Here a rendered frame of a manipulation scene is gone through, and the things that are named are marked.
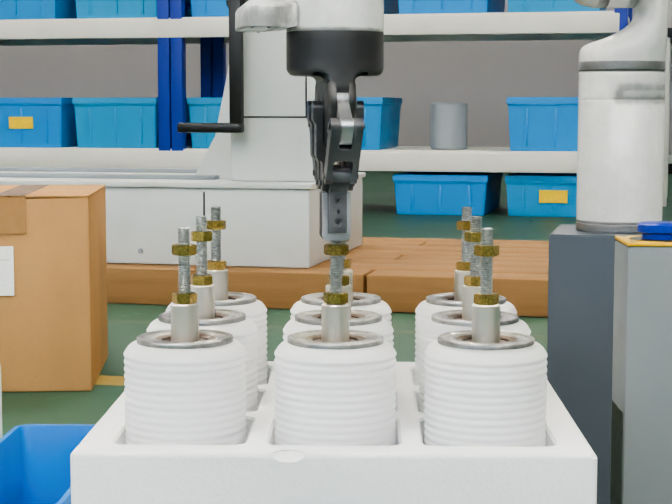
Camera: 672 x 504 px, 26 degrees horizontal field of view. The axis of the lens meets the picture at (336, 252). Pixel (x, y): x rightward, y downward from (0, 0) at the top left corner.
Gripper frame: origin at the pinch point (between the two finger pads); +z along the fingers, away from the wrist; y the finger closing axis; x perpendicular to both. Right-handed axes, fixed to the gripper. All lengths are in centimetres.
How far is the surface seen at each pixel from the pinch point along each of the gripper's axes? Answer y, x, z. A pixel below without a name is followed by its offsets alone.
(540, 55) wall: 794, -253, -39
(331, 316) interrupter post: -1.0, 0.4, 7.8
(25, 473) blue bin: 32, 26, 28
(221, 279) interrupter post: 24.2, 7.1, 7.8
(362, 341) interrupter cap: -2.2, -1.8, 9.6
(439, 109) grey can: 462, -112, -6
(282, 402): -1.9, 4.4, 14.3
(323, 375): -4.4, 1.5, 11.8
